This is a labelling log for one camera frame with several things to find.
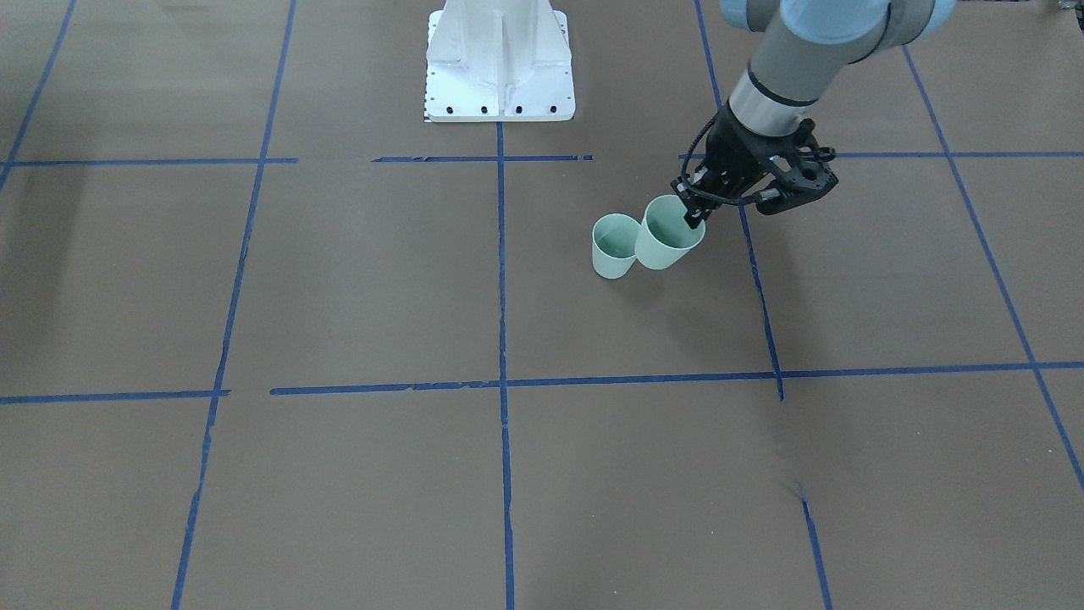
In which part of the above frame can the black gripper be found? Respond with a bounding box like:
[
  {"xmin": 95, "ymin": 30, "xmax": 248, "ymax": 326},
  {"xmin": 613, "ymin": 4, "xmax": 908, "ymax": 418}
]
[{"xmin": 671, "ymin": 102, "xmax": 783, "ymax": 230}]

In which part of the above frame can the light green cup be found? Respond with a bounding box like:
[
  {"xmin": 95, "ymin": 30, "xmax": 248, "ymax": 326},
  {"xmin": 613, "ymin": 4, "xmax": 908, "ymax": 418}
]
[
  {"xmin": 634, "ymin": 194, "xmax": 707, "ymax": 270},
  {"xmin": 591, "ymin": 213, "xmax": 640, "ymax": 280}
]

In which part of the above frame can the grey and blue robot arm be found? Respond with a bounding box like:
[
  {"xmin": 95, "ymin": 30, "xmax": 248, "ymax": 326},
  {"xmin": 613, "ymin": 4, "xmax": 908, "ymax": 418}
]
[{"xmin": 672, "ymin": 1, "xmax": 955, "ymax": 229}]

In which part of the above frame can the light green standing cup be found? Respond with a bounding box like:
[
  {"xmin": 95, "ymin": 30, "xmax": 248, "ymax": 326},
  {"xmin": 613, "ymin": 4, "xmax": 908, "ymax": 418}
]
[{"xmin": 591, "ymin": 213, "xmax": 640, "ymax": 280}]

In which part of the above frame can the brown table mat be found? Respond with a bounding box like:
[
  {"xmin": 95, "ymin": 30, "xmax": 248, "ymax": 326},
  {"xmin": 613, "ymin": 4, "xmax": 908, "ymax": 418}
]
[{"xmin": 3, "ymin": 1, "xmax": 1081, "ymax": 609}]

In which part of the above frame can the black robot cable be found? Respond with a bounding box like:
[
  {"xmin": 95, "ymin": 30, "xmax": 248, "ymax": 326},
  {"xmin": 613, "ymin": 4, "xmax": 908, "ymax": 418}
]
[{"xmin": 678, "ymin": 114, "xmax": 763, "ymax": 208}]

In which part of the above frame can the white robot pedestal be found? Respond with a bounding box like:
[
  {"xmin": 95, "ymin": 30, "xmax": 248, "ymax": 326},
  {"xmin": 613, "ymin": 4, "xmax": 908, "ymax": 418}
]
[{"xmin": 423, "ymin": 1, "xmax": 577, "ymax": 124}]

